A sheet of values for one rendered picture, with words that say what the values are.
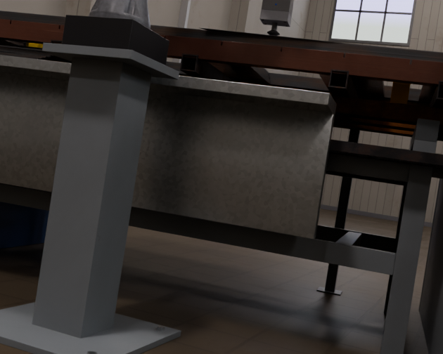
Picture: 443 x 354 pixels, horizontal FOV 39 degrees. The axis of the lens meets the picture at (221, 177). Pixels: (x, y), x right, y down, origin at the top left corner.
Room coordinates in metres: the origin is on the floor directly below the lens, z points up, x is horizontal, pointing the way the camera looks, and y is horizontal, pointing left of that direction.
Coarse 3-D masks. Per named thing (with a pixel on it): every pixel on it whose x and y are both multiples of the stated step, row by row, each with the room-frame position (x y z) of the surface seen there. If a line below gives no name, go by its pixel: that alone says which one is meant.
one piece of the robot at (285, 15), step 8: (264, 0) 1.88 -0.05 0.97; (272, 0) 1.87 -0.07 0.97; (280, 0) 1.87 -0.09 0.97; (288, 0) 1.86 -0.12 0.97; (264, 8) 1.88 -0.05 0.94; (272, 8) 1.87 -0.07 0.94; (280, 8) 1.87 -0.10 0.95; (288, 8) 1.86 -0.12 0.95; (264, 16) 1.88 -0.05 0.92; (272, 16) 1.87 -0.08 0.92; (280, 16) 1.87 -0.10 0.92; (288, 16) 1.87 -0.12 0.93; (264, 24) 1.93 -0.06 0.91; (272, 24) 1.90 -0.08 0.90; (280, 24) 1.91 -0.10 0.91; (288, 24) 1.89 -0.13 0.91
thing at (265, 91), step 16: (0, 64) 1.82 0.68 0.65; (16, 64) 1.81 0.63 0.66; (32, 64) 1.80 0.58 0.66; (48, 64) 1.78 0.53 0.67; (64, 64) 1.77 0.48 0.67; (160, 80) 1.69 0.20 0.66; (176, 80) 1.68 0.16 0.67; (192, 80) 1.67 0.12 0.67; (208, 80) 1.66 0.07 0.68; (208, 96) 1.86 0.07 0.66; (224, 96) 1.85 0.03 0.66; (240, 96) 1.84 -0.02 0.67; (256, 96) 1.82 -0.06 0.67; (272, 96) 1.61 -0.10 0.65; (288, 96) 1.60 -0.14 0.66; (304, 96) 1.59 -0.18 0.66; (320, 96) 1.58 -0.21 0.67
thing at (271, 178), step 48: (0, 96) 2.00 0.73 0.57; (48, 96) 1.96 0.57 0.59; (192, 96) 1.84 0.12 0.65; (0, 144) 2.00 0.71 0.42; (48, 144) 1.95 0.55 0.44; (144, 144) 1.87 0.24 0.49; (192, 144) 1.83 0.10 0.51; (240, 144) 1.79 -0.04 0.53; (288, 144) 1.76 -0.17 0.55; (144, 192) 1.86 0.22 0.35; (192, 192) 1.82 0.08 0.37; (240, 192) 1.79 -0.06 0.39; (288, 192) 1.75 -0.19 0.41
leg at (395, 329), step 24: (432, 120) 1.75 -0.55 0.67; (432, 144) 1.74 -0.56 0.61; (432, 168) 1.74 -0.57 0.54; (408, 192) 1.75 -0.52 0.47; (408, 216) 1.75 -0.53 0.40; (408, 240) 1.75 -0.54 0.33; (408, 264) 1.75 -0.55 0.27; (408, 288) 1.74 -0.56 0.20; (408, 312) 1.74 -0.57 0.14; (384, 336) 1.76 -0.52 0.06
